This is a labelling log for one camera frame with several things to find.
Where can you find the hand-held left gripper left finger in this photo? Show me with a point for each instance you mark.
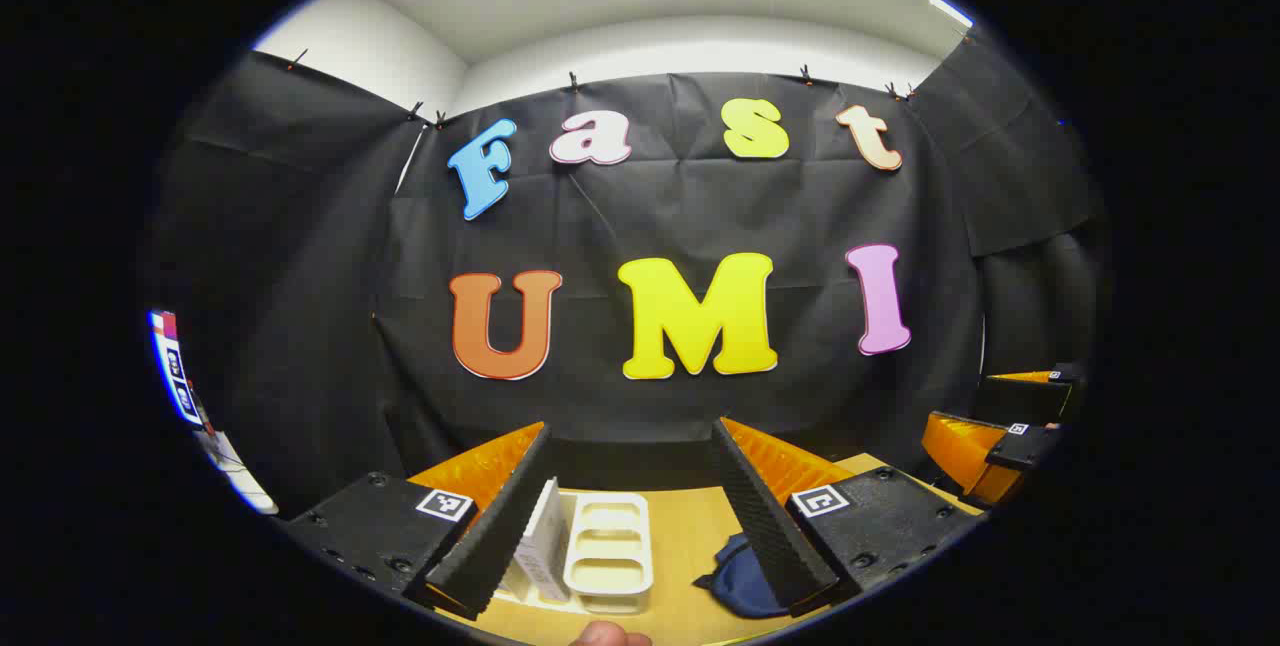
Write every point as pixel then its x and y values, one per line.
pixel 500 526

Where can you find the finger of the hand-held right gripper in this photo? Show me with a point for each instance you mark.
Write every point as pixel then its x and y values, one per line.
pixel 1020 401
pixel 960 451

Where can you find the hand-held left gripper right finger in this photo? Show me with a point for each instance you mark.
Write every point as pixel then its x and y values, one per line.
pixel 765 526

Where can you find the blue schoolbag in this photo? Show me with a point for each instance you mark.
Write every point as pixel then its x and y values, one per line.
pixel 740 581

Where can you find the white plastic bookshelf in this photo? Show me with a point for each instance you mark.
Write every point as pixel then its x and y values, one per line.
pixel 610 551

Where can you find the computer monitor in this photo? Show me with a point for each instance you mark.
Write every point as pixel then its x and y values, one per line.
pixel 170 366

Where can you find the narrow ceiling light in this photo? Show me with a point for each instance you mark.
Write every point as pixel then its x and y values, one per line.
pixel 950 11

